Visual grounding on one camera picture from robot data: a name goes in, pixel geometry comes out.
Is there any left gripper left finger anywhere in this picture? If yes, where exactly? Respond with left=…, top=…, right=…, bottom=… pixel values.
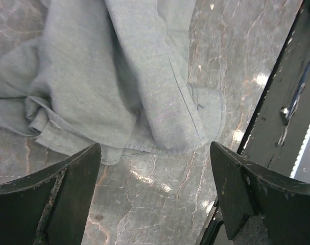
left=0, top=143, right=101, bottom=244

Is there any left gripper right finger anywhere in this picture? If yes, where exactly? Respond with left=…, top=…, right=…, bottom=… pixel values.
left=210, top=142, right=310, bottom=244

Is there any grey button shirt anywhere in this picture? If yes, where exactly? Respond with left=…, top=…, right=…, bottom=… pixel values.
left=0, top=1, right=225, bottom=165

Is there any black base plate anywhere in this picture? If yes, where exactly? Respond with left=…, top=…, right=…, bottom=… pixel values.
left=198, top=1, right=310, bottom=244

